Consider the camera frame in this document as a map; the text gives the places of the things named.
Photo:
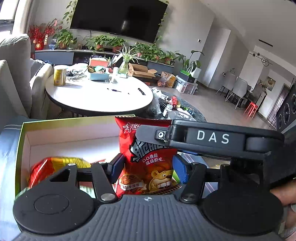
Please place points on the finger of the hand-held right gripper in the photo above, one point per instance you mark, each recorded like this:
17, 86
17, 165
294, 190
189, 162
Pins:
149, 135

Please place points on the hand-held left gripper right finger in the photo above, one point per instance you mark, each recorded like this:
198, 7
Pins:
180, 169

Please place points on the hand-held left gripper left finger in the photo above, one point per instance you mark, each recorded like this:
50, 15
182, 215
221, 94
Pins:
116, 166

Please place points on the red printed chip bag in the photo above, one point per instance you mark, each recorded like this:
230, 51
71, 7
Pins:
148, 166

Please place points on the green cardboard box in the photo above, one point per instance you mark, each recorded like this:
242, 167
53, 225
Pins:
69, 136

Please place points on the red yellow snack bag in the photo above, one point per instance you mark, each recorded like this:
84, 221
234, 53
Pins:
57, 162

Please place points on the person's right hand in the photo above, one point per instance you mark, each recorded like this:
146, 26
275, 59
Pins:
286, 192

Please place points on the dark round low table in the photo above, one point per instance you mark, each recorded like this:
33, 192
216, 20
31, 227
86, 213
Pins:
198, 114

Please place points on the plastic bag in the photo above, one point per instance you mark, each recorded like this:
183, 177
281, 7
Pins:
153, 106

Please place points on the small clear bottle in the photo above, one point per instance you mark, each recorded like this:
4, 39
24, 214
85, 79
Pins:
167, 110

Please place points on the black marker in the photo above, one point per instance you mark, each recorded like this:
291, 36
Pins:
141, 91

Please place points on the red plastic stool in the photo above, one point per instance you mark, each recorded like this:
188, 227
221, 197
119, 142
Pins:
251, 109

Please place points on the dining chairs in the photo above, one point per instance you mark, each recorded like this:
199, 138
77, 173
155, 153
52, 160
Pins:
238, 88

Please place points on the clear storage bin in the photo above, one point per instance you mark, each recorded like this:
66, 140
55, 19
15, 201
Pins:
186, 88

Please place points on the black pen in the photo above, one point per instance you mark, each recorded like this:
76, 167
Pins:
114, 90

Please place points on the yellow carton with plastic bag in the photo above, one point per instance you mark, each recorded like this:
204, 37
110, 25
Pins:
167, 80

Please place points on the black box green lid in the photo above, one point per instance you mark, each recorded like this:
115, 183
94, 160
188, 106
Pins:
187, 77

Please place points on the open cardboard box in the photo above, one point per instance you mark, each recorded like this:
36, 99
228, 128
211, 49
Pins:
141, 70

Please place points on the white round table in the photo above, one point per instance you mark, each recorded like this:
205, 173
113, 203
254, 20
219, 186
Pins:
97, 95

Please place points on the large leaf plant white pot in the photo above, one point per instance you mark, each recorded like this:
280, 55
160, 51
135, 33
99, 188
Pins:
195, 70

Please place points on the white cup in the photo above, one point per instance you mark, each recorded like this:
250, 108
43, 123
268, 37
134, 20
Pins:
114, 75

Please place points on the spider plant in glass vase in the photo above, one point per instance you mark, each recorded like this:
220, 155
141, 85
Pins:
123, 66

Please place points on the blue plastic basket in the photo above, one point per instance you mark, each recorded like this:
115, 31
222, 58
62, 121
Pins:
99, 76

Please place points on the black cabinet with round rings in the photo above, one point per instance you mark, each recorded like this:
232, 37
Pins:
288, 111

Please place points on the cluster of potted plants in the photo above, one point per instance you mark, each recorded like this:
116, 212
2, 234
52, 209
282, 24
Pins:
152, 52

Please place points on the orange box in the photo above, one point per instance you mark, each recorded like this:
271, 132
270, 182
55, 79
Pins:
98, 62

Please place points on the potted green plant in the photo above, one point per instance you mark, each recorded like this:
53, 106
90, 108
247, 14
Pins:
99, 41
116, 44
64, 38

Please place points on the yellow tin can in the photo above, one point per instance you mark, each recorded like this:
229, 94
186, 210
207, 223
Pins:
60, 76

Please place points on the black television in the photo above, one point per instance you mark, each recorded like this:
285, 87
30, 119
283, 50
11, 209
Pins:
118, 16

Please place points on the grey armchair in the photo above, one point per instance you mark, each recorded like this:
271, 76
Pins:
16, 76

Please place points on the red berry decoration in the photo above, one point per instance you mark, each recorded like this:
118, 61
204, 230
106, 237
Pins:
39, 44

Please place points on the beige curtain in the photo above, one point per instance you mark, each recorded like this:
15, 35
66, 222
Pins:
23, 16

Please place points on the framed wall picture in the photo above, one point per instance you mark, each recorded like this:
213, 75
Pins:
269, 83

